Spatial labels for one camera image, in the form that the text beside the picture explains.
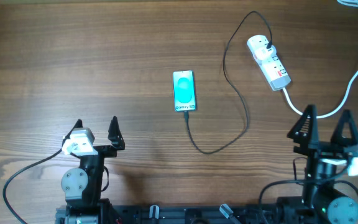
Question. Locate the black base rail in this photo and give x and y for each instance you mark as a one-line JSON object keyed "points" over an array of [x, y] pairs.
{"points": [[160, 215]]}

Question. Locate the white power strip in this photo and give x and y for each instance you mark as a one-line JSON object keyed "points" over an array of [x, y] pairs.
{"points": [[274, 72]]}

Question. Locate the white usb wall charger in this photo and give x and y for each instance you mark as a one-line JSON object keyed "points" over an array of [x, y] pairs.
{"points": [[263, 53]]}

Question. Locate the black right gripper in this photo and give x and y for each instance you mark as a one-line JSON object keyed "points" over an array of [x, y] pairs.
{"points": [[322, 149]]}

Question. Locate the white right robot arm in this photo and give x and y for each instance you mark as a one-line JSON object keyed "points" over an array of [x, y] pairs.
{"points": [[326, 162]]}

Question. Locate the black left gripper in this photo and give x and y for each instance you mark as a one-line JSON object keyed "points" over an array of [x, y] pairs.
{"points": [[116, 141]]}

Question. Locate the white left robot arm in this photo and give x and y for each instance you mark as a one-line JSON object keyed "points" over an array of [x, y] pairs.
{"points": [[83, 185]]}

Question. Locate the blue screen smartphone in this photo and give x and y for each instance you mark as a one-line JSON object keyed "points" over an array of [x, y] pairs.
{"points": [[184, 91]]}

